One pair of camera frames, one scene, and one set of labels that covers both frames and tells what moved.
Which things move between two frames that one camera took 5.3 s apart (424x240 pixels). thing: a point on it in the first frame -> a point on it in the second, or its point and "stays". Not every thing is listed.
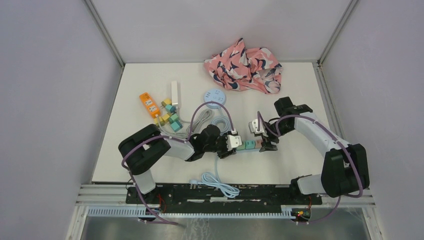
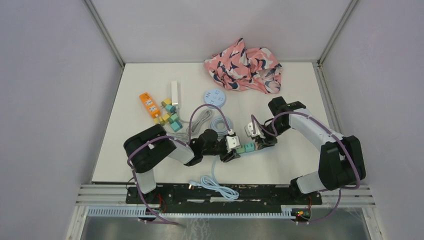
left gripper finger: x=224 y=154 -> x=232 y=156
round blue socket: x=214 y=95 stays
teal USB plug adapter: x=176 y=125 stays
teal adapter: x=169 y=108 stays
